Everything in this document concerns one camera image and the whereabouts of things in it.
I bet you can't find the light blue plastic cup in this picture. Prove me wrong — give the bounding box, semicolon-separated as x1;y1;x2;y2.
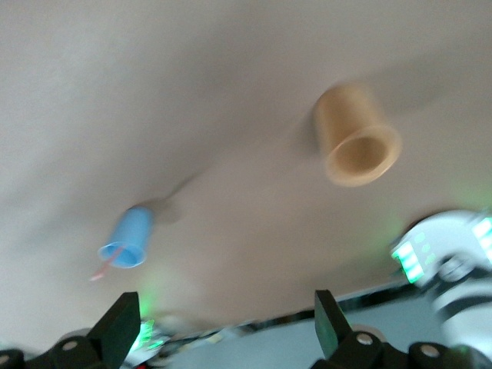
97;205;156;269

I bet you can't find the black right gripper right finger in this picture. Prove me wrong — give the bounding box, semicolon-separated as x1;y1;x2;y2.
314;288;389;369

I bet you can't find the brown cylindrical cup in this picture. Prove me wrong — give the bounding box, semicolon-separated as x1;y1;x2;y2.
312;81;404;188

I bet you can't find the pink chopstick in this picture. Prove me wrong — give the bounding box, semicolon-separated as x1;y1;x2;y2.
88;245;126;282

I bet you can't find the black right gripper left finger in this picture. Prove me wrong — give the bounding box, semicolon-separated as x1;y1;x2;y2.
50;291;141;369

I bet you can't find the brown table cover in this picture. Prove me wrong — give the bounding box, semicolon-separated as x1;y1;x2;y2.
0;0;492;336

